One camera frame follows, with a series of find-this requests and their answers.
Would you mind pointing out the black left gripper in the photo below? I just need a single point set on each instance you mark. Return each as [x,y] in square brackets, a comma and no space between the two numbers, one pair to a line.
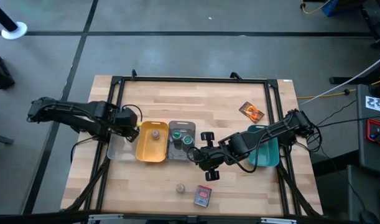
[126,119]

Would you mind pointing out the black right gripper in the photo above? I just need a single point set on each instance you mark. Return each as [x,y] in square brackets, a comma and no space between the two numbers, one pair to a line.
[210,157]

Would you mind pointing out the red and blue spice tin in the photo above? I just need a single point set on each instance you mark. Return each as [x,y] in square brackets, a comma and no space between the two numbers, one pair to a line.
[203,196]

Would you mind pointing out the orange spice packet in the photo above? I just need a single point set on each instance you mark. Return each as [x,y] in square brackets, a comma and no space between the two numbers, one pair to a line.
[251,112]

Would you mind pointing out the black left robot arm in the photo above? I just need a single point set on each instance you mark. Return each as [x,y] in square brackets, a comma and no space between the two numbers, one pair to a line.
[68,112]

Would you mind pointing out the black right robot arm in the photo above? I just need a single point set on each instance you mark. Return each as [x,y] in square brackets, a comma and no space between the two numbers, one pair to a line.
[264,133]

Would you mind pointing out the clear plastic tray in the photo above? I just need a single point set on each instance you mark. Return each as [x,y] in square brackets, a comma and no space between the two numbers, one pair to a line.
[121,152]

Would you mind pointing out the green-lid spice jar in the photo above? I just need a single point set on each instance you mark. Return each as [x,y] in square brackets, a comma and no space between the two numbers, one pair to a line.
[187,140]
[176,134]

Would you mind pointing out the yellow plastic tray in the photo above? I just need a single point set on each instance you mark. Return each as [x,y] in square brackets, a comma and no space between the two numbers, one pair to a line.
[152,154]

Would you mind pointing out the grey plastic tray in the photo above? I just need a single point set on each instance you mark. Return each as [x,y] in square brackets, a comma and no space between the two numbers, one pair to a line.
[178,154]

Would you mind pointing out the teal plastic tray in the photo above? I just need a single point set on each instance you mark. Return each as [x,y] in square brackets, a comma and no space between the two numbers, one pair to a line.
[267,155]

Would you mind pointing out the black bag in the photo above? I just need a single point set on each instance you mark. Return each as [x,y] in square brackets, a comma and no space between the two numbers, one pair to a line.
[0,71]

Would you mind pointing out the black cabinet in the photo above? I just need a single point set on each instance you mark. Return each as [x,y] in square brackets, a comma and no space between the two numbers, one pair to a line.
[364,152]

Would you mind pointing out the black pole with white base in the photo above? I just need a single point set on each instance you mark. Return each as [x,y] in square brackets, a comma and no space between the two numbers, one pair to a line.
[14,31]

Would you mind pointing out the dark grey cabinet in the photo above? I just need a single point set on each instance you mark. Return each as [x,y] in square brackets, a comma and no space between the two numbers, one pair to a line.
[364,193]

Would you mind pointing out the red framed box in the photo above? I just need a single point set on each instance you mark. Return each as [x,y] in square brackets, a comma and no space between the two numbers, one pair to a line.
[368,130]

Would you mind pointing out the white printed sticker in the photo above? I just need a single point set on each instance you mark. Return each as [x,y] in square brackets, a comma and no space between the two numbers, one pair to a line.
[376,104]

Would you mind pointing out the blue box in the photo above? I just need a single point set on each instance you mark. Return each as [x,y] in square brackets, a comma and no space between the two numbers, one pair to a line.
[332,7]

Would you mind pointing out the black stand legs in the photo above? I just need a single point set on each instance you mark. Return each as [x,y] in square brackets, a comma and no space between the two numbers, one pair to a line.
[373,18]

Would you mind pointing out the black aluminium table frame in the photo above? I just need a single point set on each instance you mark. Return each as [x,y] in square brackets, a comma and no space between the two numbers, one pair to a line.
[189,79]

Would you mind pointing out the silver metal bracket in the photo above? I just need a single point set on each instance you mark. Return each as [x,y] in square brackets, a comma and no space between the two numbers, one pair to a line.
[278,221]
[105,217]

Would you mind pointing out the dark grey floor bracket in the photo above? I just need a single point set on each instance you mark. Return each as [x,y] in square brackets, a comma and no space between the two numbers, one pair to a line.
[0,138]

